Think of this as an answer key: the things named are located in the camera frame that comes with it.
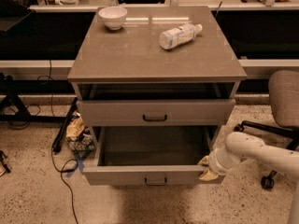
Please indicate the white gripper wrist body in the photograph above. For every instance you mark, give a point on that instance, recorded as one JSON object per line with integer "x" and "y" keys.
{"x": 214, "y": 163}

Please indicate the grey drawer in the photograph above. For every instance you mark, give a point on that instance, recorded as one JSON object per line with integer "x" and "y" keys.
{"x": 150, "y": 155}
{"x": 156, "y": 112}

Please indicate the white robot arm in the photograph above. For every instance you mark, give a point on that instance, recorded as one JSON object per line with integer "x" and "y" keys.
{"x": 239, "y": 146}

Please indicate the grey top drawer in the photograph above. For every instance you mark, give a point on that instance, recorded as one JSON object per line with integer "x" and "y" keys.
{"x": 156, "y": 112}

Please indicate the grey drawer cabinet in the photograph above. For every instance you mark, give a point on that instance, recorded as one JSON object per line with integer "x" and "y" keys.
{"x": 129, "y": 64}

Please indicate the grey office chair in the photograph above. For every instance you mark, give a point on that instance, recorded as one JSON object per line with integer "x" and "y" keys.
{"x": 283, "y": 87}

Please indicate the blue tape cross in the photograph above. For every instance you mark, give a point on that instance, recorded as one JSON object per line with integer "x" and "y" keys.
{"x": 80, "y": 157}

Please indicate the snack bags pile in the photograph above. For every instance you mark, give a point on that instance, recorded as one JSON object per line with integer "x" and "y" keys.
{"x": 78, "y": 134}

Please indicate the white plastic bottle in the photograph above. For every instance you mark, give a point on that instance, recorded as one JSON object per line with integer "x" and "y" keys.
{"x": 179, "y": 35}

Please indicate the black power strip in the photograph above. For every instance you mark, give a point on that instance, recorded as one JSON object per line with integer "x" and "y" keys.
{"x": 56, "y": 145}

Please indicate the black antenna rod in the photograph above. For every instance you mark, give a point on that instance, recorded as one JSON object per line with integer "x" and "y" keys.
{"x": 218, "y": 10}

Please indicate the white ceramic bowl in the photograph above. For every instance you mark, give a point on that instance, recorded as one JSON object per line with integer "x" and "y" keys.
{"x": 113, "y": 17}

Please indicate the black desk leg stand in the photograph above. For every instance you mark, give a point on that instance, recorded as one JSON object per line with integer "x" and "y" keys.
{"x": 22, "y": 114}

